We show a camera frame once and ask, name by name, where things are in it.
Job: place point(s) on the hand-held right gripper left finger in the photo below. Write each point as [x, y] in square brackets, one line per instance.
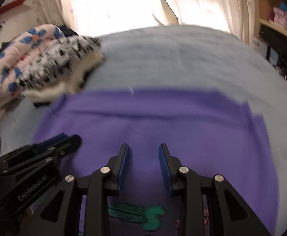
[122, 172]

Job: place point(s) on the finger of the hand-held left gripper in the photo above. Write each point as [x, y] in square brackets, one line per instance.
[47, 142]
[67, 145]

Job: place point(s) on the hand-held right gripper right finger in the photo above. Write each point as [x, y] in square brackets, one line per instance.
[165, 172]

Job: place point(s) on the purple hoodie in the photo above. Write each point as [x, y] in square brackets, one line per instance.
[158, 123]

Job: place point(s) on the cream cloth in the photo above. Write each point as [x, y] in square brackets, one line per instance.
[67, 86]

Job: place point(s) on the pink quilt with blue flowers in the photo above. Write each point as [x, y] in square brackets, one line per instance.
[10, 61]

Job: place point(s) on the light blue fleece blanket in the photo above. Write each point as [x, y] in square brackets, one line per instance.
[182, 61]

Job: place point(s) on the cream curtain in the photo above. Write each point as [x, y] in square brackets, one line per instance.
[207, 2]
[52, 2]

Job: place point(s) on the white paper sheet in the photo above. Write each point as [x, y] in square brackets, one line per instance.
[258, 46]

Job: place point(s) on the long black case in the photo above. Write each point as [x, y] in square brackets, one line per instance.
[278, 46]

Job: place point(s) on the stack of pink boxes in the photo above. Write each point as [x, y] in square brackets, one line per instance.
[284, 19]

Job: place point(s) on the red wall sticker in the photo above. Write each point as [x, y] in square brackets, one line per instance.
[13, 5]

